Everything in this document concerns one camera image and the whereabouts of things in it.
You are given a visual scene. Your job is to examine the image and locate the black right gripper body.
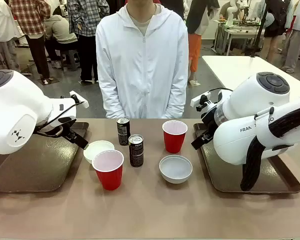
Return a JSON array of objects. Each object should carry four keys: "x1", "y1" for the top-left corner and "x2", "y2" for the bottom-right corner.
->
[{"x1": 200, "y1": 116, "x2": 216, "y2": 141}]

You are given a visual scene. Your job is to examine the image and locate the bystander in light shirt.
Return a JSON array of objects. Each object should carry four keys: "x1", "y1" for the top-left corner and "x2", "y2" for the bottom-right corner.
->
[{"x1": 281, "y1": 0, "x2": 300, "y2": 74}]

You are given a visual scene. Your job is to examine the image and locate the bystander in orange shorts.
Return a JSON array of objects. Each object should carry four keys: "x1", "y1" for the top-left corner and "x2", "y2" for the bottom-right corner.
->
[{"x1": 185, "y1": 0, "x2": 221, "y2": 86}]

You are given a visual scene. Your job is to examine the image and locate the person's right forearm white sleeve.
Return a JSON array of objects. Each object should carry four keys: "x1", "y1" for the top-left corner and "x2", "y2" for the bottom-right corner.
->
[{"x1": 99, "y1": 79, "x2": 125, "y2": 119}]

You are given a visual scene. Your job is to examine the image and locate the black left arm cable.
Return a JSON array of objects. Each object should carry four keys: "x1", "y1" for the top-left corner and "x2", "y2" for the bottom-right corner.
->
[{"x1": 34, "y1": 94, "x2": 87, "y2": 138}]

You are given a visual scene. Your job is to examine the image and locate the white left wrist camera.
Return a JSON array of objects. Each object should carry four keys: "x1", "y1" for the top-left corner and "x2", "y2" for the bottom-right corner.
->
[{"x1": 69, "y1": 91, "x2": 90, "y2": 109}]

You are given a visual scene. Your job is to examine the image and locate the black Pepsi can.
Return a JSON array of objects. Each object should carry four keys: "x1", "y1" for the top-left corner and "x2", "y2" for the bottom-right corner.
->
[
  {"x1": 116, "y1": 116, "x2": 131, "y2": 147},
  {"x1": 128, "y1": 134, "x2": 145, "y2": 168}
]

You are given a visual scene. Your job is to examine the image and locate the red plastic cup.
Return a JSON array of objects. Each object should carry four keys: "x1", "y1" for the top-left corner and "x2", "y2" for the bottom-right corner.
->
[
  {"x1": 91, "y1": 149, "x2": 125, "y2": 191},
  {"x1": 161, "y1": 120, "x2": 189, "y2": 154}
]

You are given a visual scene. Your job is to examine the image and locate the bystander in red plaid shirt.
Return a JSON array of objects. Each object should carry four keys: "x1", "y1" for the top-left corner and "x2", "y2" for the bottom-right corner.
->
[{"x1": 9, "y1": 0, "x2": 52, "y2": 85}]

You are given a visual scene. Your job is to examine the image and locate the grey plastic stool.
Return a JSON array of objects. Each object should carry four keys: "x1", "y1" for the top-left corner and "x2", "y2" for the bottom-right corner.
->
[{"x1": 60, "y1": 49, "x2": 81, "y2": 71}]

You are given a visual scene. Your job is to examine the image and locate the white background workbench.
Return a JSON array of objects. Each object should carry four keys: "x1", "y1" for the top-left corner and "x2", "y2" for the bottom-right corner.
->
[{"x1": 214, "y1": 19, "x2": 266, "y2": 56}]

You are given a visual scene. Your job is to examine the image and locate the white bowl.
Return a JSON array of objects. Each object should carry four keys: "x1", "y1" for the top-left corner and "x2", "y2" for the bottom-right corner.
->
[{"x1": 83, "y1": 140, "x2": 115, "y2": 165}]

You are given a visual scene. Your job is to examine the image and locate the person's left forearm white sleeve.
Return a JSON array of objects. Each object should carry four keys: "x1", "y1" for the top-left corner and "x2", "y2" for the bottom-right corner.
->
[{"x1": 163, "y1": 79, "x2": 189, "y2": 119}]

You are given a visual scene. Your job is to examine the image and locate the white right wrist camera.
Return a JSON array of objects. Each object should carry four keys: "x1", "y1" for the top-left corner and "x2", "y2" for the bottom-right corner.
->
[{"x1": 190, "y1": 91, "x2": 211, "y2": 107}]

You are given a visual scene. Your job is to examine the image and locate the bystander in grey plaid shirt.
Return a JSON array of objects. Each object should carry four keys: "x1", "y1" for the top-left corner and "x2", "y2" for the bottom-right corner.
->
[{"x1": 66, "y1": 0, "x2": 110, "y2": 84}]

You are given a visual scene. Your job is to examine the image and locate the bystander in white top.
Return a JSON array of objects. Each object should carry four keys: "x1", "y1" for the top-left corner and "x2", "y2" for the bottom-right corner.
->
[{"x1": 0, "y1": 0, "x2": 22, "y2": 73}]

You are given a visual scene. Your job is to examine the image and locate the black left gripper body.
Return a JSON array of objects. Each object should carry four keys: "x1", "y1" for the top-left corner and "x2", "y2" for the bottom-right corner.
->
[{"x1": 60, "y1": 122, "x2": 79, "y2": 142}]

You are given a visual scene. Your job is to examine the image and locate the black tripod pole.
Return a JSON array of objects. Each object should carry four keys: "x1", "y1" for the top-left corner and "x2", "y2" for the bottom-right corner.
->
[{"x1": 249, "y1": 0, "x2": 270, "y2": 58}]

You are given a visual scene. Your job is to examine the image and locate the person in white hoodie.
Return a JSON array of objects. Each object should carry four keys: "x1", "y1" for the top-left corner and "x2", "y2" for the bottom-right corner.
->
[{"x1": 95, "y1": 0, "x2": 190, "y2": 120}]

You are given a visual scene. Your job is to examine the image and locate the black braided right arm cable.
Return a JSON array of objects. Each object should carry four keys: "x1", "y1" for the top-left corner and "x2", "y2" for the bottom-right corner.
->
[{"x1": 239, "y1": 102, "x2": 300, "y2": 192}]

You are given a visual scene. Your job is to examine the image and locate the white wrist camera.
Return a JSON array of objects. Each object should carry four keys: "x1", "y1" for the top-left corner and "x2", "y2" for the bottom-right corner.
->
[
  {"x1": 69, "y1": 91, "x2": 90, "y2": 109},
  {"x1": 190, "y1": 91, "x2": 211, "y2": 107}
]

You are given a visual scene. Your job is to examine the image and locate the seated bystander in grey hoodie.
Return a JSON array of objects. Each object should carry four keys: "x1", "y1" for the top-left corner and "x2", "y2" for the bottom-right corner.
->
[{"x1": 43, "y1": 14, "x2": 79, "y2": 70}]

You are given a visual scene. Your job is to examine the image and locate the white folding table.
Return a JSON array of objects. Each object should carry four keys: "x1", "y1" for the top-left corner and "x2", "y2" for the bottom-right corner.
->
[{"x1": 201, "y1": 55, "x2": 300, "y2": 101}]

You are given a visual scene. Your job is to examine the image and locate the grey bowl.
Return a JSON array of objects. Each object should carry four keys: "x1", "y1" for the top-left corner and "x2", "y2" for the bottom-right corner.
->
[{"x1": 158, "y1": 154, "x2": 193, "y2": 185}]

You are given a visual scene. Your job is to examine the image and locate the brown plastic tray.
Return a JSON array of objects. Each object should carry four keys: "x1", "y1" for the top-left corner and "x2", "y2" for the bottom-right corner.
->
[
  {"x1": 192, "y1": 121, "x2": 300, "y2": 202},
  {"x1": 0, "y1": 121, "x2": 90, "y2": 194}
]

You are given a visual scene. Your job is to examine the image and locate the bystander in black clothes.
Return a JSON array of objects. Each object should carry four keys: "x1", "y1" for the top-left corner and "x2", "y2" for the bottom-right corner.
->
[{"x1": 258, "y1": 0, "x2": 295, "y2": 66}]

